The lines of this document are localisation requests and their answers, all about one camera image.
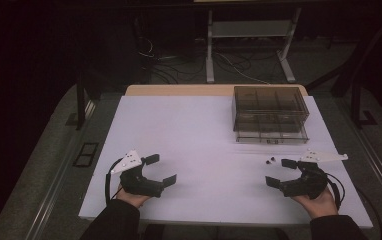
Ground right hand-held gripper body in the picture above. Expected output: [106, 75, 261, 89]
[279, 149, 349, 200]

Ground white floor cable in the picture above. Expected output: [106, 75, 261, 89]
[214, 51, 271, 85]

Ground black metal stand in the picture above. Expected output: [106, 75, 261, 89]
[349, 81, 379, 130]
[66, 74, 97, 131]

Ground person's right hand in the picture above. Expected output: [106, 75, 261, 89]
[291, 186, 340, 220]

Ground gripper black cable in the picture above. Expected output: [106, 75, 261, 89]
[104, 157, 124, 206]
[324, 171, 382, 240]

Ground smoky transparent drawer box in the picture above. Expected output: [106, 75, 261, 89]
[231, 85, 311, 145]

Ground black floor cables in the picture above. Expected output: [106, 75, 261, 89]
[137, 35, 211, 85]

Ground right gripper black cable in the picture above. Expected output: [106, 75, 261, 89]
[324, 171, 382, 240]

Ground metal floor rail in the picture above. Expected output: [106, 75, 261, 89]
[342, 109, 382, 214]
[24, 99, 97, 240]

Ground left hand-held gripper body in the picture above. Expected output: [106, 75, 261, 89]
[110, 149, 165, 198]

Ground person's left hand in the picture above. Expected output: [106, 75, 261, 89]
[115, 185, 152, 210]

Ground white metal desk frame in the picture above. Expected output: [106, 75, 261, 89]
[205, 7, 302, 84]

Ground black floor socket plate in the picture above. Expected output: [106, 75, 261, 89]
[72, 142, 100, 168]

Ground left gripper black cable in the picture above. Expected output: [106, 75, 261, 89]
[104, 157, 124, 206]

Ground white table mat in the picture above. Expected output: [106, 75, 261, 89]
[78, 95, 374, 230]

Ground transparent drawer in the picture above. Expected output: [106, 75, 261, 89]
[234, 127, 310, 145]

